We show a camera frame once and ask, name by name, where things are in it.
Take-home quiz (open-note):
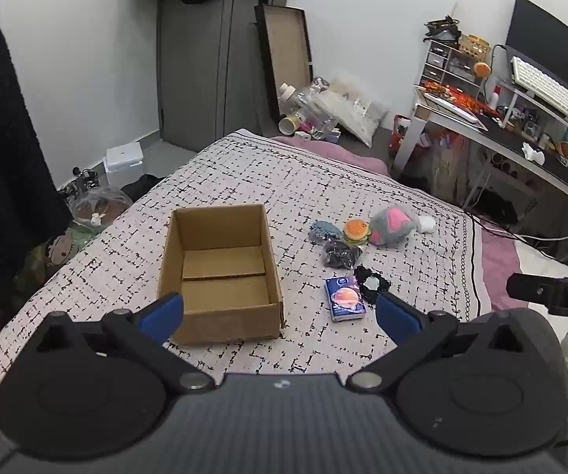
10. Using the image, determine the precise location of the white plastic bag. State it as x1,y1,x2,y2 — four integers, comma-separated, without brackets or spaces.
308,75,389,147

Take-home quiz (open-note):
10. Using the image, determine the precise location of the cardboard box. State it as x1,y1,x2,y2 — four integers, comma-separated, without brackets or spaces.
157,203,285,346

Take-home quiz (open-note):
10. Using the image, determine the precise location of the white black printed blanket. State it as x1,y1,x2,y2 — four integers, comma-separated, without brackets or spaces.
0,130,493,398

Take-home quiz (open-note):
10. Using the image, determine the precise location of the clear bag of bottles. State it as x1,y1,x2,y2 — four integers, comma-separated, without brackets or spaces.
278,83,340,132

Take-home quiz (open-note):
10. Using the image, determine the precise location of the burger plush toy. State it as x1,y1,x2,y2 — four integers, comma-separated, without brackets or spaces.
343,219,372,246

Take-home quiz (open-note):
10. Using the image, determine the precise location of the blue tissue packet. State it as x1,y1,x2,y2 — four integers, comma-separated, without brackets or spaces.
325,276,368,323

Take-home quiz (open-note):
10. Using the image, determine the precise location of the white desk shelf riser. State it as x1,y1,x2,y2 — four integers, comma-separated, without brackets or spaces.
496,76,568,159

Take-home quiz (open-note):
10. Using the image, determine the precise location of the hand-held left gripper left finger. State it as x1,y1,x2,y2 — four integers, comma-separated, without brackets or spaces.
32,292,217,397

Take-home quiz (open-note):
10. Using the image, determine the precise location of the pink and grey plush toy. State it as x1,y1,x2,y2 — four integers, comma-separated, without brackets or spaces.
368,207,417,247

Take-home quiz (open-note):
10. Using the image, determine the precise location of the clear plastic bag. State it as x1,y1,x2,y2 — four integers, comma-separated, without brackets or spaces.
68,188,133,229

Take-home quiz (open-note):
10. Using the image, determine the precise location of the black coat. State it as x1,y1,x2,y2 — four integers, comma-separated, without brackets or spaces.
0,0,73,318

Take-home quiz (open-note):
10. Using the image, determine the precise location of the beige tote bag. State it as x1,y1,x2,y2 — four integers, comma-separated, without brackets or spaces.
421,130,468,199

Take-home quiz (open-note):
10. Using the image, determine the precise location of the dark knitted scrunchie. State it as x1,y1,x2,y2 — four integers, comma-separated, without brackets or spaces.
322,240,364,270

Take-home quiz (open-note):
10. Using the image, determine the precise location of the white desk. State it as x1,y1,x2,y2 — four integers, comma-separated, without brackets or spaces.
391,83,568,224

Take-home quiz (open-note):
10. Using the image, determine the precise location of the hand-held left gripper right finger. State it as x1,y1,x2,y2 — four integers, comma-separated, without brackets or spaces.
347,290,532,398

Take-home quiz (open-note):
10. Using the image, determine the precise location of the white keyboard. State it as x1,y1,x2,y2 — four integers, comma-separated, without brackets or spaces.
510,55,568,130

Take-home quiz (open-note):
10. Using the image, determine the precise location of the white box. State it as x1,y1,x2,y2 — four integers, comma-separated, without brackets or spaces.
104,141,145,186

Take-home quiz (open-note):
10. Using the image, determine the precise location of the red basket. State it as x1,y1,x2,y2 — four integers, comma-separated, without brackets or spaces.
389,114,413,157

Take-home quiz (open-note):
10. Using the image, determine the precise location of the white cable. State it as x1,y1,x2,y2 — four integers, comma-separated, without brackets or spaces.
513,220,568,243

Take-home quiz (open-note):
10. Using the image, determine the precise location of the crumpled white tissue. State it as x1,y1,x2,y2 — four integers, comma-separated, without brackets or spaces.
521,141,548,165

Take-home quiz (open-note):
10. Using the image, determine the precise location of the black monitor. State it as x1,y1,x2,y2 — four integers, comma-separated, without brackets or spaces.
504,0,568,96

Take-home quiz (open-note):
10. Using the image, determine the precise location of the grey door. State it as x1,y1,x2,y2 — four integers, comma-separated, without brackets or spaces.
157,0,293,153

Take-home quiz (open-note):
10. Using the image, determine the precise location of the white duvet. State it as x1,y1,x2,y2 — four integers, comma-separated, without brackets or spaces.
513,241,568,287

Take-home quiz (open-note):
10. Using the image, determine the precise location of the clear drawer organizer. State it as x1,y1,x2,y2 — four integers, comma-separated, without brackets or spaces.
419,39,483,96

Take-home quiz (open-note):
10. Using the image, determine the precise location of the blue-grey knitted scrunchie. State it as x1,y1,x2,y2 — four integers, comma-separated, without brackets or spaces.
309,219,344,244

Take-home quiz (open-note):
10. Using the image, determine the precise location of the wicker basket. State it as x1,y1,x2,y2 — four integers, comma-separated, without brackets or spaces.
459,34,491,63

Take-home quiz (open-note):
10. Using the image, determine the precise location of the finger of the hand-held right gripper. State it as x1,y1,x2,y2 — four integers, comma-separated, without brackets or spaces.
506,273,559,302

